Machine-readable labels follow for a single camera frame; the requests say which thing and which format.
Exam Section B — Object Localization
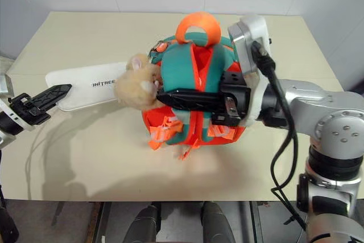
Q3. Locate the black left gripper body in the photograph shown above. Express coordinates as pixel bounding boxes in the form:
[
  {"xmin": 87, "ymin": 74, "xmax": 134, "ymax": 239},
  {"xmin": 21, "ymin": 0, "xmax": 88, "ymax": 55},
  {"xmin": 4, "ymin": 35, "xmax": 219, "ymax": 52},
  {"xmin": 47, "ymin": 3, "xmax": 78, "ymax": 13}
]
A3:
[{"xmin": 8, "ymin": 92, "xmax": 52, "ymax": 126}]

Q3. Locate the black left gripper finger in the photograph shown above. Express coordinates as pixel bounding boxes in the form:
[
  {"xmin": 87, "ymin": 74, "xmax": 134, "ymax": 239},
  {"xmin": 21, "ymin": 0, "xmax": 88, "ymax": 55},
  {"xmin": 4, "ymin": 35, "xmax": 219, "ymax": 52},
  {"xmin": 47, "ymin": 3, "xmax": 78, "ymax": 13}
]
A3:
[
  {"xmin": 39, "ymin": 92, "xmax": 69, "ymax": 112},
  {"xmin": 35, "ymin": 84, "xmax": 73, "ymax": 105}
]

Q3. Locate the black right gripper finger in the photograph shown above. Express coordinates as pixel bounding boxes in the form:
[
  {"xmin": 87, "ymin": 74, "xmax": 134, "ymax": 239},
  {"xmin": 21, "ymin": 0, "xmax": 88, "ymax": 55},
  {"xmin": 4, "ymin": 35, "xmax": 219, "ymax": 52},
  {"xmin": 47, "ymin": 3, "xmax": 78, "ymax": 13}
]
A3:
[
  {"xmin": 219, "ymin": 71, "xmax": 247, "ymax": 88},
  {"xmin": 155, "ymin": 90, "xmax": 229, "ymax": 112}
]

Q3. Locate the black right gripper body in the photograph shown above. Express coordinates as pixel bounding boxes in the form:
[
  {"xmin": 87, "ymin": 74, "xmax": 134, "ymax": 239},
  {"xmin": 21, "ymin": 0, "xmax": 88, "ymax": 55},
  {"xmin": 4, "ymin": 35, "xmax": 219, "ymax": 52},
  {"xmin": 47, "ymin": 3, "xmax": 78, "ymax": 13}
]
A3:
[{"xmin": 210, "ymin": 84, "xmax": 253, "ymax": 127}]

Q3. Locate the orange and teal backpack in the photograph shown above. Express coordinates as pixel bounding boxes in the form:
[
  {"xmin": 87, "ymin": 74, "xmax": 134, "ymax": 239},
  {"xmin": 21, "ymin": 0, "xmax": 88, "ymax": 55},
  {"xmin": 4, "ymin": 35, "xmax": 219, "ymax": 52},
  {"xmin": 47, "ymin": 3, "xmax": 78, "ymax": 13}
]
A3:
[{"xmin": 141, "ymin": 11, "xmax": 248, "ymax": 161}]

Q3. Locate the white box with black print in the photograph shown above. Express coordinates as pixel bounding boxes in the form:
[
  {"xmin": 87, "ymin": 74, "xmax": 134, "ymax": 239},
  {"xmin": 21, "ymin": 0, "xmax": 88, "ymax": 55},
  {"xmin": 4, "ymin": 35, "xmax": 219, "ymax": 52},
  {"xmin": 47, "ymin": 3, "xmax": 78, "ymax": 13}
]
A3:
[{"xmin": 45, "ymin": 61, "xmax": 128, "ymax": 112}]

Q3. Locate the beige plush hamster toy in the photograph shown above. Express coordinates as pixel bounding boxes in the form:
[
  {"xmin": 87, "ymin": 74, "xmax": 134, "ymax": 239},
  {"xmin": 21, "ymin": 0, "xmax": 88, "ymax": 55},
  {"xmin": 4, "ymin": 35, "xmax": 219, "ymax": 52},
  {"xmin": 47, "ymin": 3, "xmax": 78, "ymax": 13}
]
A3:
[{"xmin": 113, "ymin": 52, "xmax": 165, "ymax": 111}]

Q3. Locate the dark rounded shape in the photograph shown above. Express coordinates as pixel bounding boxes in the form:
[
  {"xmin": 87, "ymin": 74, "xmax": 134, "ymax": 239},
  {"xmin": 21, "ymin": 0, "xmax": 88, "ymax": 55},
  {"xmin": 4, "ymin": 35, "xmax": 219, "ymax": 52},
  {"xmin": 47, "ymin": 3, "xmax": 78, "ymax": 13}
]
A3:
[
  {"xmin": 0, "ymin": 197, "xmax": 20, "ymax": 243},
  {"xmin": 201, "ymin": 201, "xmax": 236, "ymax": 243},
  {"xmin": 124, "ymin": 203, "xmax": 162, "ymax": 243}
]

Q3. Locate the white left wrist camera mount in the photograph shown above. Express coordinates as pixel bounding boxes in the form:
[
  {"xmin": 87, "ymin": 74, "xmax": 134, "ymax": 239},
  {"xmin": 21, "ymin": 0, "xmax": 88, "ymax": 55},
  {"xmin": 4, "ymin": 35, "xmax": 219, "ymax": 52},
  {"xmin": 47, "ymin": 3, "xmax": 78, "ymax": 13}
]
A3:
[{"xmin": 0, "ymin": 73, "xmax": 34, "ymax": 133}]

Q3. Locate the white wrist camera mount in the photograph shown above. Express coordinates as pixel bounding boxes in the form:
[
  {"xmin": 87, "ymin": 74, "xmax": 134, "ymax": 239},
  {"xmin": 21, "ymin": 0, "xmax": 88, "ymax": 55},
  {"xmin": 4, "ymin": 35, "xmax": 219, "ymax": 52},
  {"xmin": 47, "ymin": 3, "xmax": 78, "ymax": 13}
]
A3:
[
  {"xmin": 0, "ymin": 73, "xmax": 34, "ymax": 133},
  {"xmin": 227, "ymin": 13, "xmax": 275, "ymax": 127}
]

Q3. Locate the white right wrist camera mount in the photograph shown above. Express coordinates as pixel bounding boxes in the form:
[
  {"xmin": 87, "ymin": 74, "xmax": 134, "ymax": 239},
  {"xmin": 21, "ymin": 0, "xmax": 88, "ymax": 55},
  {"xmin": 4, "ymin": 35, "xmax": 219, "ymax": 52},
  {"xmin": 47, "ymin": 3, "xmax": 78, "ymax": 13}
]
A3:
[{"xmin": 227, "ymin": 13, "xmax": 275, "ymax": 127}]

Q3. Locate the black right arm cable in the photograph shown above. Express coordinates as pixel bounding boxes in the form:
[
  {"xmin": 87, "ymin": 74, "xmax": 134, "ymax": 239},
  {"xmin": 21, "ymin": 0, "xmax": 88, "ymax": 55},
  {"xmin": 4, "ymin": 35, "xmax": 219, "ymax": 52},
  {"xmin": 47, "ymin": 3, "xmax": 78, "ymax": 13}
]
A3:
[{"xmin": 250, "ymin": 40, "xmax": 308, "ymax": 231}]

